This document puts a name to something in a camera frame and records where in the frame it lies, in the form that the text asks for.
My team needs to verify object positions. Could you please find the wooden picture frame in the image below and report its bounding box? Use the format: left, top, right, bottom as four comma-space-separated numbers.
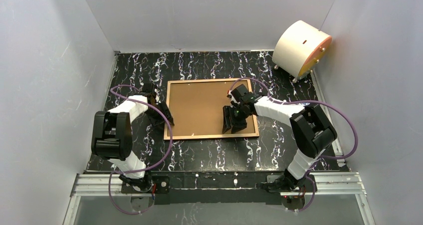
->
163, 78, 260, 141

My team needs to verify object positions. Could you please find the brown backing board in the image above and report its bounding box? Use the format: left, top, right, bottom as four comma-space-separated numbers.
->
167, 81, 258, 138

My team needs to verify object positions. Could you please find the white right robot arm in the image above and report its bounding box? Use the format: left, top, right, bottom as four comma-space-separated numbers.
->
222, 85, 337, 182

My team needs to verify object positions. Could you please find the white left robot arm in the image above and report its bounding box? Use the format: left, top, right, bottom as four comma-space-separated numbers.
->
91, 83, 174, 180

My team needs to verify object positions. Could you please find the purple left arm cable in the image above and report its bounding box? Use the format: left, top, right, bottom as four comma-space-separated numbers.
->
108, 84, 174, 215

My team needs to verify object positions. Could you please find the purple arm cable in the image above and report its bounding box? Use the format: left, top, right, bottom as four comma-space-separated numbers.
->
108, 84, 174, 215
228, 77, 359, 212

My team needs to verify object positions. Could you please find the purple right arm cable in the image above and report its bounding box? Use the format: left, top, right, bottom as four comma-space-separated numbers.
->
228, 77, 359, 212

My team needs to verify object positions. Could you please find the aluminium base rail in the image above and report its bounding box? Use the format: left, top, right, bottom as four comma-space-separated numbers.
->
63, 171, 375, 225

